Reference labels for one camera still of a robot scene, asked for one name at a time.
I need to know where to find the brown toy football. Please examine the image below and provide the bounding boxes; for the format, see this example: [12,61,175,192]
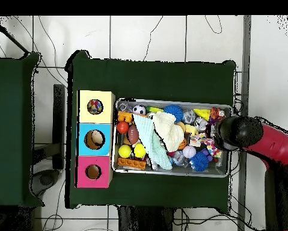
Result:
[127,125,140,145]

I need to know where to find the white cloth with colourful spots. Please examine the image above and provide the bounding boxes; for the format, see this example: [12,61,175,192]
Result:
[87,99,103,115]
[190,133,223,159]

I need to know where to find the small soccer ball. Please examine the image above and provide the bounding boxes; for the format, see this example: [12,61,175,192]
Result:
[132,105,146,116]

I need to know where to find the dark green side table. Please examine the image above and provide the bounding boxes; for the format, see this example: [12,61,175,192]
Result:
[0,52,43,208]

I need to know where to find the blue spiky ball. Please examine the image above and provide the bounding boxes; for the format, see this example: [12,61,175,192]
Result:
[189,151,210,172]
[163,105,184,122]

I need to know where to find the orange ball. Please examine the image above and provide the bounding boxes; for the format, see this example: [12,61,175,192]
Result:
[116,120,130,134]

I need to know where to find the metal mesh bin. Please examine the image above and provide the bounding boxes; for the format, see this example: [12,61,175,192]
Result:
[111,97,233,178]

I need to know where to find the wooden box with three holes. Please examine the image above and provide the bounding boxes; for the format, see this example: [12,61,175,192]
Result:
[75,90,116,189]

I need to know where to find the small yellow ball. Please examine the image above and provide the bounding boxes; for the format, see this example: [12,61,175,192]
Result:
[118,144,132,159]

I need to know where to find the mint green knitted cloth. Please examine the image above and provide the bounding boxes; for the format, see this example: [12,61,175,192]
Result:
[132,114,173,170]

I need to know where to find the dark green tablecloth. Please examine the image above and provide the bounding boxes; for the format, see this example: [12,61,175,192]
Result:
[64,49,237,209]

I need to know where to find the large yellow ball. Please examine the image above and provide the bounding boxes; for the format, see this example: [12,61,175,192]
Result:
[133,143,147,159]

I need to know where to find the orange toy building brick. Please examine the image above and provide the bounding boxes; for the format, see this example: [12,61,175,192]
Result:
[117,111,135,123]

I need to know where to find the grey metal rail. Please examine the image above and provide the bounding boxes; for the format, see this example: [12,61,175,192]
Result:
[237,15,252,231]

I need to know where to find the orange ribbed toy block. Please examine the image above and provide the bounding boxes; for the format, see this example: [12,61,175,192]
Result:
[117,157,147,170]

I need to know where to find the cream knitted cloth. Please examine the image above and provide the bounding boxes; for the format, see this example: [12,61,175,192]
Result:
[152,111,185,153]

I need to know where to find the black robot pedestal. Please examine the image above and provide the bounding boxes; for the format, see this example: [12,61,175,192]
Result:
[117,205,176,231]

